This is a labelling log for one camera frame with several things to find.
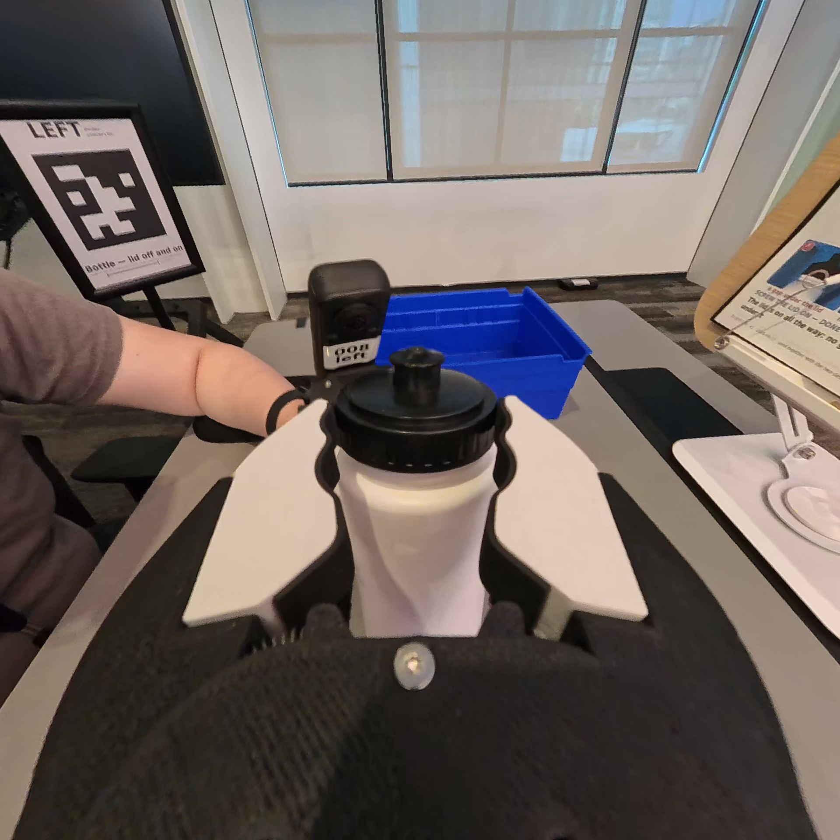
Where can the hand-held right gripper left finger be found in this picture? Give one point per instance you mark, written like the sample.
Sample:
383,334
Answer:
269,525

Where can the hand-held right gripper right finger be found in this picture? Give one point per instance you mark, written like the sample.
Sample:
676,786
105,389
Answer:
564,525

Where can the blue plastic object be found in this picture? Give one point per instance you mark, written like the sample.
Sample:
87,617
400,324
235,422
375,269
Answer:
485,328

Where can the white bottle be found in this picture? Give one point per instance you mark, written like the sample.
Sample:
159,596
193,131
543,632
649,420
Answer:
420,544

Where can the black bottle lid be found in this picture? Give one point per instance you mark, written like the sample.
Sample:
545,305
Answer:
413,426

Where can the person's left hand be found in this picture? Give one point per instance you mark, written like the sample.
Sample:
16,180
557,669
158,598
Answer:
292,415

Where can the black wristband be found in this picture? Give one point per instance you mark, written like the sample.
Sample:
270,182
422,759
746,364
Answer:
270,413

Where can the black office chair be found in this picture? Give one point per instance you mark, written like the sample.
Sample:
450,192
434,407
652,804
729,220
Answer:
124,459

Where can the white sign stand base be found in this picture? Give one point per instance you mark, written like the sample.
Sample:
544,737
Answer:
722,479

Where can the small black floor box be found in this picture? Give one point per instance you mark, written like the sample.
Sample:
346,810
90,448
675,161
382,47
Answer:
577,283

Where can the white framed window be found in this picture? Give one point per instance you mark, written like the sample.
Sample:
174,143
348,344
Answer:
492,85

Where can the black sign holder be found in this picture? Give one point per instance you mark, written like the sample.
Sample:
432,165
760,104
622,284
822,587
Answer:
98,197

